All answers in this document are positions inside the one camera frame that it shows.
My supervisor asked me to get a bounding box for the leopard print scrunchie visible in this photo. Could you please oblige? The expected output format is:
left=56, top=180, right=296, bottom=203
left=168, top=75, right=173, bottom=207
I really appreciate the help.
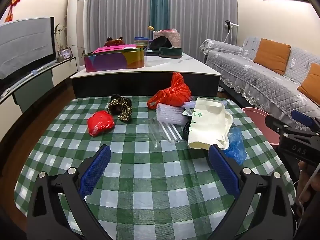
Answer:
left=107, top=94, right=133, bottom=123

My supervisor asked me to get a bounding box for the white top coffee table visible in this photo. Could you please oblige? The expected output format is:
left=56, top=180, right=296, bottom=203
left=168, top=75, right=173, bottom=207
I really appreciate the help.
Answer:
left=70, top=52, right=222, bottom=99

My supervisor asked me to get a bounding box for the pink basin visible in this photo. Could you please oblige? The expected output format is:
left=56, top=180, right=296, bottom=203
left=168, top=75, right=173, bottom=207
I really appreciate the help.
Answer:
left=241, top=107, right=282, bottom=145

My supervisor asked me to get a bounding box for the orange-red plastic bag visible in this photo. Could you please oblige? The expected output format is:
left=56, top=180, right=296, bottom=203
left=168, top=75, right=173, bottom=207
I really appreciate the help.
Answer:
left=147, top=72, right=192, bottom=110

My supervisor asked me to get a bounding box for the potted plant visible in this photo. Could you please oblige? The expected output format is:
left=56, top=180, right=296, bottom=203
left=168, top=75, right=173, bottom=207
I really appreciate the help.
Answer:
left=54, top=24, right=67, bottom=63

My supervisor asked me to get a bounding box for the grey curtain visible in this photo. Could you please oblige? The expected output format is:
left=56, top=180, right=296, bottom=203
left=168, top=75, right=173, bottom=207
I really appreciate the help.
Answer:
left=169, top=0, right=238, bottom=63
left=85, top=0, right=153, bottom=53

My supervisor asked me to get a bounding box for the photo frame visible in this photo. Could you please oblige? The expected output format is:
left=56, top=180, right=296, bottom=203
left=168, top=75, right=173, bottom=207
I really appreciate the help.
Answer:
left=57, top=47, right=73, bottom=60

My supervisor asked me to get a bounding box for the brown teapot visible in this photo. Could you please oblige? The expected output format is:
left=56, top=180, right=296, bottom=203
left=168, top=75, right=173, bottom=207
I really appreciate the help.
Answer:
left=104, top=36, right=125, bottom=47

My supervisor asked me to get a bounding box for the pink paper sheet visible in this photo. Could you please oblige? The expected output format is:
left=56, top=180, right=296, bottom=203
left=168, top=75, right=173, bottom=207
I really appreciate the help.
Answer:
left=92, top=44, right=138, bottom=54

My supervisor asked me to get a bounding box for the dark green round tin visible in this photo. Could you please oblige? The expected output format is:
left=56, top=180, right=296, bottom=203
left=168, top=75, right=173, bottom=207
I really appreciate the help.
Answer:
left=159, top=46, right=183, bottom=58

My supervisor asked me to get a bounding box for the stack of coloured bowls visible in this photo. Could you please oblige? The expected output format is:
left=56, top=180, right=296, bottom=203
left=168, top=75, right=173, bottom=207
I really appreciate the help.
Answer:
left=134, top=37, right=150, bottom=47

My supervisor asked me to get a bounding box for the white rod with blue grip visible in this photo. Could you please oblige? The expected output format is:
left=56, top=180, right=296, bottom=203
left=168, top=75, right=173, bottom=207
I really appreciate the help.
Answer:
left=0, top=60, right=57, bottom=98

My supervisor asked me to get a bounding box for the grey quilted sofa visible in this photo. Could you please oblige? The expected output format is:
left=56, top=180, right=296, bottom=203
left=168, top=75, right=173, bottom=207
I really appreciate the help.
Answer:
left=200, top=36, right=320, bottom=130

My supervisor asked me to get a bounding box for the white floor lamp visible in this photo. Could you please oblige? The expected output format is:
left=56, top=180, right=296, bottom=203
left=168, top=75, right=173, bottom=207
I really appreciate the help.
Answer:
left=224, top=20, right=239, bottom=43

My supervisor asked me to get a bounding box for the small black object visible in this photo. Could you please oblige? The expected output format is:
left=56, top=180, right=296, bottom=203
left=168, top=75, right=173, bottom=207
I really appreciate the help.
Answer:
left=182, top=121, right=192, bottom=140

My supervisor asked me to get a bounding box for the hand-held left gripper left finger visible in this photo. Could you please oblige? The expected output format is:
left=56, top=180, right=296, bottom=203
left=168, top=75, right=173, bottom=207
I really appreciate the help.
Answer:
left=26, top=144, right=112, bottom=240

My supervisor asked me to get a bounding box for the white straw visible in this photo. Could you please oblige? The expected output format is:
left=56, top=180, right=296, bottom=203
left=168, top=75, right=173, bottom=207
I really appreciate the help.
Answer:
left=160, top=122, right=173, bottom=143
left=165, top=123, right=178, bottom=142
left=170, top=123, right=183, bottom=141

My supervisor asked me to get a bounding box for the cream paper bag green print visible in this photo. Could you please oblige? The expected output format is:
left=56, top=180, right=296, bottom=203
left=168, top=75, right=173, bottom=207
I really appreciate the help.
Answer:
left=187, top=97, right=233, bottom=151

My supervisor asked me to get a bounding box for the clear plastic wrapper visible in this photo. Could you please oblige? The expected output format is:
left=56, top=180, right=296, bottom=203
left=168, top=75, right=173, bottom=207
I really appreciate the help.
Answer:
left=147, top=117, right=163, bottom=148

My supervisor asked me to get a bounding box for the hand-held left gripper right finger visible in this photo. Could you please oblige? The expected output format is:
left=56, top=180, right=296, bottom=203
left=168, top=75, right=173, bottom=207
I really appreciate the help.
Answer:
left=209, top=144, right=294, bottom=240

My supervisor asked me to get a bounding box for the person's right hand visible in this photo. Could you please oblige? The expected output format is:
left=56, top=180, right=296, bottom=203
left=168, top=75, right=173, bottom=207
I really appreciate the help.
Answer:
left=297, top=160, right=320, bottom=205

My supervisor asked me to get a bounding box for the colourful tin box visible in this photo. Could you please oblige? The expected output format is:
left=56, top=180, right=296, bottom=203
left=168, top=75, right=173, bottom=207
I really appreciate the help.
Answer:
left=84, top=46, right=145, bottom=73

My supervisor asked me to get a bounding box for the standing air conditioner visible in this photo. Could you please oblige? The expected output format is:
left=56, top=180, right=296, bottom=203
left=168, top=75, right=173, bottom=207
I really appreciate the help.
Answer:
left=66, top=0, right=90, bottom=68

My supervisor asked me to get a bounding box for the teal curtain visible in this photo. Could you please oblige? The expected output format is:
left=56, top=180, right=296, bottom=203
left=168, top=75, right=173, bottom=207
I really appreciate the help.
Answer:
left=149, top=0, right=172, bottom=34

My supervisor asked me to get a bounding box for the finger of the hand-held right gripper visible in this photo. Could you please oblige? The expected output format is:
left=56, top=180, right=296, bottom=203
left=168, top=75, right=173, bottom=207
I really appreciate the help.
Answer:
left=265, top=114, right=313, bottom=140
left=291, top=109, right=320, bottom=133

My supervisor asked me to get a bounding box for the orange cushion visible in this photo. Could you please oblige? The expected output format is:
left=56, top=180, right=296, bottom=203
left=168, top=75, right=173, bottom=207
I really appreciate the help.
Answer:
left=253, top=38, right=292, bottom=76
left=297, top=63, right=320, bottom=105

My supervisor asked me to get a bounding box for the blue plastic bag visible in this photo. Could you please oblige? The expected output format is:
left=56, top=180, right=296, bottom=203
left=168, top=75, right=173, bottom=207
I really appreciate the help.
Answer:
left=224, top=127, right=248, bottom=165

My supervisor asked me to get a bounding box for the black hat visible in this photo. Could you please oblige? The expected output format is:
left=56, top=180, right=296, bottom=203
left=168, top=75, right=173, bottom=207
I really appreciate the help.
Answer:
left=149, top=36, right=173, bottom=50

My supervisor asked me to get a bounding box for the green checked tablecloth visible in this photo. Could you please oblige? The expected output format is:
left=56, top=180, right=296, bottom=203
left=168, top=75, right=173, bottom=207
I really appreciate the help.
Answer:
left=14, top=95, right=297, bottom=240

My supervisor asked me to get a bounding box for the covered television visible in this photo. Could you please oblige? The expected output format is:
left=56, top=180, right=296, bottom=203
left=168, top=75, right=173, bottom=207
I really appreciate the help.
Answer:
left=0, top=17, right=56, bottom=80

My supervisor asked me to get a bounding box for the pink fabric basket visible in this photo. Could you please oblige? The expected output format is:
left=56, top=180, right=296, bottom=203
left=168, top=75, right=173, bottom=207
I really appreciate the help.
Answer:
left=153, top=30, right=180, bottom=48

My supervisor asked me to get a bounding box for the white cable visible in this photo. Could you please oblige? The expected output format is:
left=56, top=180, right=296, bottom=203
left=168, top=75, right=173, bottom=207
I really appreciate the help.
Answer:
left=296, top=165, right=320, bottom=217

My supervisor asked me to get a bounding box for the red plastic bag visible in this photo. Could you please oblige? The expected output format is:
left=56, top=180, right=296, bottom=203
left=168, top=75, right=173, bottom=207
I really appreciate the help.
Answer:
left=87, top=110, right=115, bottom=137

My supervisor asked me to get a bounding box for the television cabinet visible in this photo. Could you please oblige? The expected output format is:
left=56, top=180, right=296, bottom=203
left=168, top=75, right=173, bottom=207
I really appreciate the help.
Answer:
left=0, top=57, right=77, bottom=113

